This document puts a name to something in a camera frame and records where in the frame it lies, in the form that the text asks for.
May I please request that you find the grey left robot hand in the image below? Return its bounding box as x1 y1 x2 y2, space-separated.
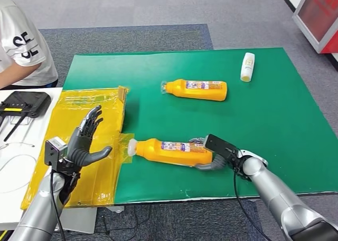
66 105 113 168

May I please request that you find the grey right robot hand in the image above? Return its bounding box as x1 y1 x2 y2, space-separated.
188 137 228 171

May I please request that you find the orange bottle with white cap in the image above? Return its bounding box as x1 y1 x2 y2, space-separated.
127 138 213 167

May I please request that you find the orange bottle with clear cap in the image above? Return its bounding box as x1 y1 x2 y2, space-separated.
160 79 228 102

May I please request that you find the small white bottle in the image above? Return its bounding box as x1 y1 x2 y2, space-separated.
240 52 256 83

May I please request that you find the green mat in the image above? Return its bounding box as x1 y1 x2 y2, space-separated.
63 47 338 205

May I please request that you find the black router with antennas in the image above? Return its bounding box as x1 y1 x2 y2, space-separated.
0 91 51 143

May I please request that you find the white board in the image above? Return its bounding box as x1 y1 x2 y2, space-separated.
0 87 98 235

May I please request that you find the person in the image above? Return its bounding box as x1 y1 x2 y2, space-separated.
0 0 58 91

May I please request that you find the red and white cabinet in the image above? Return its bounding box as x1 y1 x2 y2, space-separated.
291 0 338 54

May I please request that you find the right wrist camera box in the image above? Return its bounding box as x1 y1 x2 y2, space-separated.
203 134 237 160

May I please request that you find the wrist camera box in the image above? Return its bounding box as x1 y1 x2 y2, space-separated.
203 134 237 160
44 137 68 167

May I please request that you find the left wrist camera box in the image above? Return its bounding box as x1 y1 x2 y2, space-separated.
44 137 68 167

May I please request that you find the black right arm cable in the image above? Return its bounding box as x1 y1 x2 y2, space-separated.
233 169 273 241

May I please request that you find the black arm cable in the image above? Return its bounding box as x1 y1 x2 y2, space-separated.
49 169 67 241
233 169 273 241

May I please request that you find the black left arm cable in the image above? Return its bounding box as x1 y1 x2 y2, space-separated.
49 169 67 241

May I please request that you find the thin white cable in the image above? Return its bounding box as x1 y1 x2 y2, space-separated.
0 141 40 195

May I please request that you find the black floor cable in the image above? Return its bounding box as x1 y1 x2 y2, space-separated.
101 206 151 237

